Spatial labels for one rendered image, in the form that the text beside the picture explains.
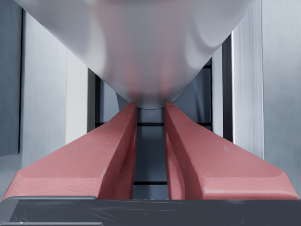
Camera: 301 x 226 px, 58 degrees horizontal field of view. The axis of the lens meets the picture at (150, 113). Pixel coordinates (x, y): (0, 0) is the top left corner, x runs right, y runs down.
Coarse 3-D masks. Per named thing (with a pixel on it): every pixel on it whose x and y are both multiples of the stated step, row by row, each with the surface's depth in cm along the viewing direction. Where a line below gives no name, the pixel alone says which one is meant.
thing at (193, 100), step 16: (208, 64) 18; (96, 80) 18; (208, 80) 18; (96, 96) 18; (112, 96) 18; (192, 96) 18; (208, 96) 18; (96, 112) 18; (112, 112) 18; (144, 112) 18; (160, 112) 18; (192, 112) 18; (208, 112) 18; (144, 128) 18; (160, 128) 18; (208, 128) 18; (144, 144) 18; (160, 144) 18; (144, 160) 18; (160, 160) 18; (144, 176) 18; (160, 176) 18; (144, 192) 18; (160, 192) 18
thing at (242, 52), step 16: (256, 16) 10; (240, 32) 10; (256, 32) 10; (224, 48) 11; (240, 48) 10; (256, 48) 10; (224, 64) 11; (240, 64) 10; (256, 64) 10; (224, 80) 11; (240, 80) 10; (256, 80) 10; (224, 96) 11; (240, 96) 10; (256, 96) 10; (224, 112) 11; (240, 112) 10; (256, 112) 10; (224, 128) 11; (240, 128) 10; (256, 128) 10; (240, 144) 10; (256, 144) 10
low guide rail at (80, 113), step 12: (72, 60) 15; (72, 72) 15; (84, 72) 15; (72, 84) 15; (84, 84) 15; (72, 96) 15; (84, 96) 15; (72, 108) 15; (84, 108) 15; (72, 120) 15; (84, 120) 15; (72, 132) 14; (84, 132) 14
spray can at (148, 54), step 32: (32, 0) 3; (64, 0) 3; (96, 0) 2; (128, 0) 2; (160, 0) 2; (192, 0) 3; (224, 0) 3; (256, 0) 4; (64, 32) 4; (96, 32) 3; (128, 32) 3; (160, 32) 3; (192, 32) 4; (224, 32) 5; (96, 64) 6; (128, 64) 5; (160, 64) 5; (192, 64) 6; (128, 96) 11; (160, 96) 11
